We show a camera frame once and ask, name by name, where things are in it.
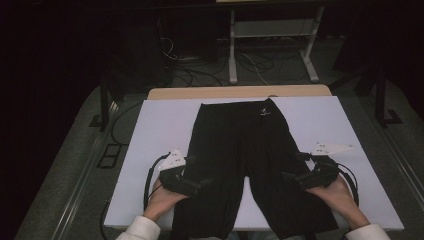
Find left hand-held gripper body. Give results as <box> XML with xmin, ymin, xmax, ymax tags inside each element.
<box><xmin>158</xmin><ymin>149</ymin><xmax>203</xmax><ymax>197</ymax></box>

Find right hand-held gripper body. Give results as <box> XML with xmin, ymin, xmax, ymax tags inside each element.
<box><xmin>294</xmin><ymin>142</ymin><xmax>355</xmax><ymax>191</ymax></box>

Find black pants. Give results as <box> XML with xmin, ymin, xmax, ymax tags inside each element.
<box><xmin>169</xmin><ymin>97</ymin><xmax>339</xmax><ymax>240</ymax></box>

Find person's left hand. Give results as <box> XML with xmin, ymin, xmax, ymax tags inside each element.
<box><xmin>143</xmin><ymin>178</ymin><xmax>189</xmax><ymax>223</ymax></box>

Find person's right hand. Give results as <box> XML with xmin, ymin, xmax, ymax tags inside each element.
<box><xmin>304</xmin><ymin>173</ymin><xmax>371</xmax><ymax>231</ymax></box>

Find white table board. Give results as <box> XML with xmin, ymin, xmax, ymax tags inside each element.
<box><xmin>103</xmin><ymin>96</ymin><xmax>405</xmax><ymax>232</ymax></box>

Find black metal stand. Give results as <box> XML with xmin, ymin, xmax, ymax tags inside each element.
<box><xmin>89</xmin><ymin>76</ymin><xmax>116</xmax><ymax>132</ymax></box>
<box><xmin>374</xmin><ymin>66</ymin><xmax>403</xmax><ymax>128</ymax></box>

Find left hand-held gripper black cable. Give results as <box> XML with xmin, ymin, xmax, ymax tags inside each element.
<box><xmin>143</xmin><ymin>152</ymin><xmax>172</xmax><ymax>211</ymax></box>

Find hand-held gripper black cable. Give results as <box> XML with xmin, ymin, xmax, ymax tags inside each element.
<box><xmin>336</xmin><ymin>162</ymin><xmax>360</xmax><ymax>207</ymax></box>
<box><xmin>143</xmin><ymin>152</ymin><xmax>172</xmax><ymax>211</ymax></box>

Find right hand-held gripper black cable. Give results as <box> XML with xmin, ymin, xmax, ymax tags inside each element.
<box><xmin>336</xmin><ymin>162</ymin><xmax>360</xmax><ymax>207</ymax></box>

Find black floor socket frame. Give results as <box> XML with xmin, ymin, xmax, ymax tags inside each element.
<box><xmin>97</xmin><ymin>143</ymin><xmax>123</xmax><ymax>170</ymax></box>

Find metal floor rail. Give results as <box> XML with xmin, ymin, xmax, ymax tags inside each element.
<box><xmin>376</xmin><ymin>123</ymin><xmax>424</xmax><ymax>204</ymax></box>
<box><xmin>49</xmin><ymin>99</ymin><xmax>121</xmax><ymax>240</ymax></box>

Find thin black cable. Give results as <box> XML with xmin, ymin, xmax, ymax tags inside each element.
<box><xmin>99</xmin><ymin>199</ymin><xmax>112</xmax><ymax>240</ymax></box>

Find black floor cable bundle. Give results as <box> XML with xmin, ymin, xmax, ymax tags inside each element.
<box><xmin>159</xmin><ymin>36</ymin><xmax>271</xmax><ymax>88</ymax></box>

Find pale floor cable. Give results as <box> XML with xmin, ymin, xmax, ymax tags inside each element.
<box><xmin>239</xmin><ymin>52</ymin><xmax>269</xmax><ymax>86</ymax></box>

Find white metal stand frame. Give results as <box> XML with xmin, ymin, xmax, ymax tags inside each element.
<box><xmin>228</xmin><ymin>5</ymin><xmax>325</xmax><ymax>85</ymax></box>

